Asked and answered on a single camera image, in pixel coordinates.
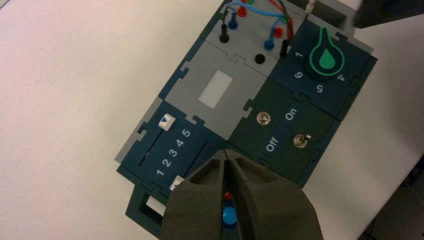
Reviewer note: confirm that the grey and teal control box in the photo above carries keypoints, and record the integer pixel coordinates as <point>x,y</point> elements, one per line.
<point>245,86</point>

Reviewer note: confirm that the black round socket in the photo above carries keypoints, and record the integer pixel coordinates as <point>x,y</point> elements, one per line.
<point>260,59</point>

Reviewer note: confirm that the metal toggle switch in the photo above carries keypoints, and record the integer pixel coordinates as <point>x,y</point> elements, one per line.
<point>300,141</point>
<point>264,118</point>

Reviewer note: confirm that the dark knob with green pointer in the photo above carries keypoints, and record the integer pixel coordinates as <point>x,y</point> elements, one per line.
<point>326,59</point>

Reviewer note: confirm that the white slider cap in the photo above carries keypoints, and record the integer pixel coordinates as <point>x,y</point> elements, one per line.
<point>166,121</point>
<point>177,182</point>

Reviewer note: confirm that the white rectangular display window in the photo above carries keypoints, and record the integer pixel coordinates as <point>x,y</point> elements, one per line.
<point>216,89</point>

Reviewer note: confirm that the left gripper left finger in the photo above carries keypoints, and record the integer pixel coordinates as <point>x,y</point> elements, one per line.
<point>195,212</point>

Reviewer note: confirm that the blue round push button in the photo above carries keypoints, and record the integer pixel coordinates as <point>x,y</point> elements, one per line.
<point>229,217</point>

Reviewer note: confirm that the red round push button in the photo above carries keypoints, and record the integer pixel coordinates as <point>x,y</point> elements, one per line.
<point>227,195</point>

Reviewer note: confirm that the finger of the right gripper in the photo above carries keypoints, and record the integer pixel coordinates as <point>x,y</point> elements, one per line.
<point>387,11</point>

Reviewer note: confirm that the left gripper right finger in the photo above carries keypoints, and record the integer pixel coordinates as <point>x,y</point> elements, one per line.
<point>271,212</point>

